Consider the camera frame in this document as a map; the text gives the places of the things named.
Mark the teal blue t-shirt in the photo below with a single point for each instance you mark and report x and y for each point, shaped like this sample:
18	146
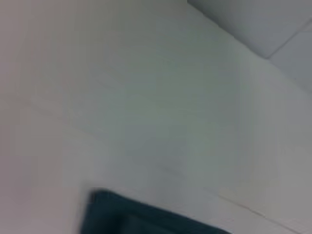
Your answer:
146	219

